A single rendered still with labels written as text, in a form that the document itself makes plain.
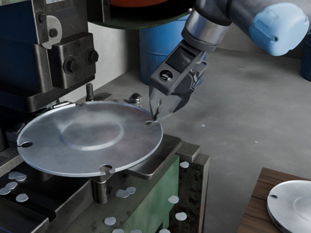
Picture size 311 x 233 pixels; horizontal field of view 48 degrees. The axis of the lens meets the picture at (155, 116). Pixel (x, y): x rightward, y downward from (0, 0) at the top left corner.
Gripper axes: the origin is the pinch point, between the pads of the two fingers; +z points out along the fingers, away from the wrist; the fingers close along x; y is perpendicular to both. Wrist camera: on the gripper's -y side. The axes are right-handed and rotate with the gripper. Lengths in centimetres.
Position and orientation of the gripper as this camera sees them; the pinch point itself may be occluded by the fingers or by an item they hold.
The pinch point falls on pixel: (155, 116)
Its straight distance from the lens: 74.6
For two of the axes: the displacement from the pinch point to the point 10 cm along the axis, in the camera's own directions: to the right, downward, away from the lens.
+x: -8.2, -5.5, 1.5
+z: -3.8, 7.2, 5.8
